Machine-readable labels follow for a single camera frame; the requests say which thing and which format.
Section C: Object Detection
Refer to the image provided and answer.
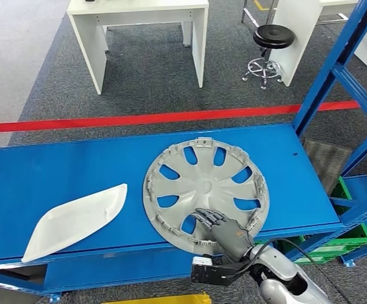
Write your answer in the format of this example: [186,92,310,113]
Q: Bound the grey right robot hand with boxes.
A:
[191,208,256,263]

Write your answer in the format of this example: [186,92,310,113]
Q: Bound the grey wheel hubcap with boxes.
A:
[142,137,270,256]

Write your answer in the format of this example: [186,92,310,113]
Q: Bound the blue metal shelf rack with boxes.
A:
[328,172,367,269]
[0,0,367,303]

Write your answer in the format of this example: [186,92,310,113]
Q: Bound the white curved plastic part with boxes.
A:
[21,183,128,264]

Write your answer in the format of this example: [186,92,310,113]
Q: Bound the green plastic crate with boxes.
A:
[292,245,349,265]
[253,176,367,257]

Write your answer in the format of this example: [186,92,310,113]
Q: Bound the red barrier belt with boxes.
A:
[0,98,367,134]

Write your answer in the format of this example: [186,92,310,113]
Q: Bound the black round stool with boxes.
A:
[242,23,296,91]

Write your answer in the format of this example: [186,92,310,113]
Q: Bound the white desk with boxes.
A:
[270,0,367,87]
[67,0,209,95]

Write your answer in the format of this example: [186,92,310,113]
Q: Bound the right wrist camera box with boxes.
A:
[190,256,251,288]

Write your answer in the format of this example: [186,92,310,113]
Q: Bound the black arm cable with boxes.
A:
[231,237,352,304]

